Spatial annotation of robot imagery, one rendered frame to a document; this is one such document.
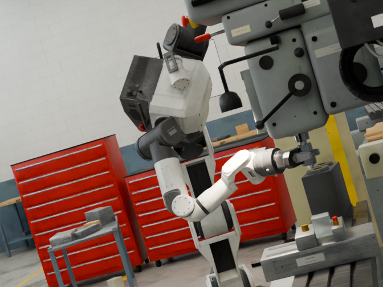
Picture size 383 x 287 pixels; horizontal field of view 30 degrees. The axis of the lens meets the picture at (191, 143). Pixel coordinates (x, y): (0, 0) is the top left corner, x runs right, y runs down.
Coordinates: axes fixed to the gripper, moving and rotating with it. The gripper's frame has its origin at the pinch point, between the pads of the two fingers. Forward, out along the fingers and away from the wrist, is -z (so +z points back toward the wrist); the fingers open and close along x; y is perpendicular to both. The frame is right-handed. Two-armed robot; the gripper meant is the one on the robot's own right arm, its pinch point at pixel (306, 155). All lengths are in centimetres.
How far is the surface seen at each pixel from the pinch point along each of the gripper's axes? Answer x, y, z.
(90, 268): 287, 111, 457
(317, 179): 39.6, 15.5, 22.1
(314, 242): -20.8, 23.4, -6.6
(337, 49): -3.1, -29.6, -21.7
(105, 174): 310, 20, 419
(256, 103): -6.3, -20.5, 9.1
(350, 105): -3.3, -12.6, -20.9
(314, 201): 39, 24, 25
